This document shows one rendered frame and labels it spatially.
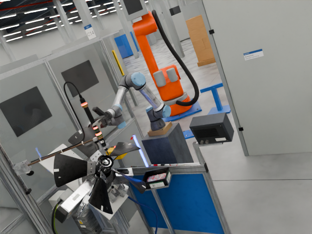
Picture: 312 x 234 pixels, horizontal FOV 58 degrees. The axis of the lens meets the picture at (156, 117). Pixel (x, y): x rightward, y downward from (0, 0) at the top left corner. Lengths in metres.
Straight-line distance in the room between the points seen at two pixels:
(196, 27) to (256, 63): 6.72
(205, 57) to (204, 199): 7.87
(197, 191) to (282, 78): 1.60
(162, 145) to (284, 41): 1.63
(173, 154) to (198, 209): 0.53
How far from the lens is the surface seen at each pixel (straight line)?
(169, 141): 2.63
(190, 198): 2.58
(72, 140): 2.26
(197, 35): 9.94
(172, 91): 5.91
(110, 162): 2.10
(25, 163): 2.30
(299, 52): 3.27
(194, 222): 2.77
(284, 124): 3.59
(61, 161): 2.03
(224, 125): 1.96
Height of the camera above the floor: 2.00
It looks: 18 degrees down
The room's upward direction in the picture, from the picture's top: 22 degrees counter-clockwise
